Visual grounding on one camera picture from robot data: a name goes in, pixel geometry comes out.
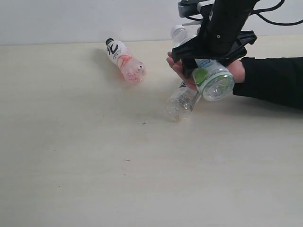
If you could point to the black sleeved forearm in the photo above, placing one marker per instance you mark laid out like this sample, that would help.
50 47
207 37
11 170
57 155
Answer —
276 80

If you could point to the person's open hand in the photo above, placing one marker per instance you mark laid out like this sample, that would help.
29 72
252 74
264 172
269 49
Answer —
236 69

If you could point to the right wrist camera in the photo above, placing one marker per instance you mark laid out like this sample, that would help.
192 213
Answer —
188 8

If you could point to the clear bottle dark label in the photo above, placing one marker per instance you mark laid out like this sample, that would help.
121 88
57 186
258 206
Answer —
181 103

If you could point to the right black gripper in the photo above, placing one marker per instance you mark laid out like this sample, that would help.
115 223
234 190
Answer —
220 37

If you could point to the pink peach drink bottle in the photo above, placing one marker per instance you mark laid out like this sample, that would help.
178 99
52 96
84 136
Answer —
132 69

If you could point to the lime sports drink bottle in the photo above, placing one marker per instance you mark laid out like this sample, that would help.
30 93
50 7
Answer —
213 80

